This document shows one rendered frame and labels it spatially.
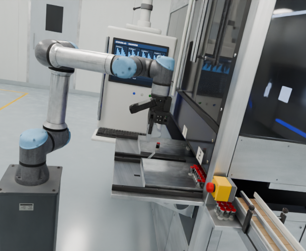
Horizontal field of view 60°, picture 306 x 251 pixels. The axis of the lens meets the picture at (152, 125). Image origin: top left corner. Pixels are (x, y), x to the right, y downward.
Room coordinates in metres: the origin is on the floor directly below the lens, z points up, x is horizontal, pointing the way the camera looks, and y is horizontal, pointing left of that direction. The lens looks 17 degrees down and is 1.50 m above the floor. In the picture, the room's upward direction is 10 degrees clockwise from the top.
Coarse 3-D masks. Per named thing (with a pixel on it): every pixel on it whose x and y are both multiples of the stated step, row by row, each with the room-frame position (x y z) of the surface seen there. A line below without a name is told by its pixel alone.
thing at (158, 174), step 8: (144, 160) 1.28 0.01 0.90; (152, 160) 1.28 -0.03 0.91; (160, 160) 1.29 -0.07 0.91; (168, 160) 1.30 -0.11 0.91; (144, 168) 1.23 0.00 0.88; (152, 168) 1.24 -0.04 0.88; (160, 168) 1.26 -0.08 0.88; (168, 168) 1.28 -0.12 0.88; (176, 168) 1.29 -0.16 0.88; (184, 168) 1.31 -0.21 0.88; (144, 176) 1.08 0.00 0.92; (152, 176) 1.16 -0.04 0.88; (160, 176) 1.17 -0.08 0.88; (168, 176) 1.19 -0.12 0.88; (176, 176) 1.20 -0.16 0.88; (184, 176) 1.22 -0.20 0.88; (192, 176) 1.23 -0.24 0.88; (144, 184) 1.03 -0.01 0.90; (152, 184) 1.03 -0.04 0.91; (160, 184) 1.10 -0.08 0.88; (168, 184) 1.11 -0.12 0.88; (176, 184) 1.12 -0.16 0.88; (184, 184) 1.14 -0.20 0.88; (192, 184) 1.15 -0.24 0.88; (200, 192) 1.06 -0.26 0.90
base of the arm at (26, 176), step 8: (24, 168) 1.06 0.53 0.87; (32, 168) 1.06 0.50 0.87; (40, 168) 1.08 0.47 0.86; (16, 176) 1.06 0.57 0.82; (24, 176) 1.04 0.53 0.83; (32, 176) 1.05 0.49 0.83; (40, 176) 1.09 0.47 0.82; (48, 176) 1.12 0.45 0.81; (24, 184) 1.04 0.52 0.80; (32, 184) 1.05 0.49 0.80
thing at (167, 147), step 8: (144, 136) 1.62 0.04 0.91; (144, 144) 1.55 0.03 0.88; (152, 144) 1.57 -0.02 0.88; (160, 144) 1.60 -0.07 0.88; (168, 144) 1.62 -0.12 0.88; (176, 144) 1.65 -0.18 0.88; (184, 144) 1.66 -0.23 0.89; (144, 152) 1.36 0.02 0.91; (152, 152) 1.37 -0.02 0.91; (160, 152) 1.47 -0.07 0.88; (168, 152) 1.49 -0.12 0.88; (176, 152) 1.51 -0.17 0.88; (184, 152) 1.54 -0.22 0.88; (192, 160) 1.40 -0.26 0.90
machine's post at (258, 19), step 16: (256, 0) 1.01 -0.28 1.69; (272, 0) 1.01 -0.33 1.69; (256, 16) 1.00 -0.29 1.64; (256, 32) 1.00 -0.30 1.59; (240, 48) 1.04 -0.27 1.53; (256, 48) 1.00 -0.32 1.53; (240, 64) 1.01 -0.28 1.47; (256, 64) 1.01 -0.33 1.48; (240, 80) 1.00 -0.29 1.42; (240, 96) 1.00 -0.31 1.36; (224, 112) 1.04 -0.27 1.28; (240, 112) 1.00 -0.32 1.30; (224, 128) 1.00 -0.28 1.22; (224, 144) 1.00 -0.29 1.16; (224, 160) 1.00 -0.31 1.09; (208, 176) 1.03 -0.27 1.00; (224, 176) 1.01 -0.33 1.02; (208, 224) 1.00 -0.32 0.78; (192, 240) 1.03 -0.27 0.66; (208, 240) 1.01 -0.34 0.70
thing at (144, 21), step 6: (144, 0) 2.01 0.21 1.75; (150, 0) 2.02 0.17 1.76; (144, 6) 2.00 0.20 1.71; (150, 6) 2.01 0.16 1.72; (144, 12) 2.01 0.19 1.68; (150, 12) 2.03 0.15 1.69; (144, 18) 2.01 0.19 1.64; (138, 24) 2.01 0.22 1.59; (144, 24) 2.00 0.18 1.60; (150, 24) 2.03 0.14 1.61
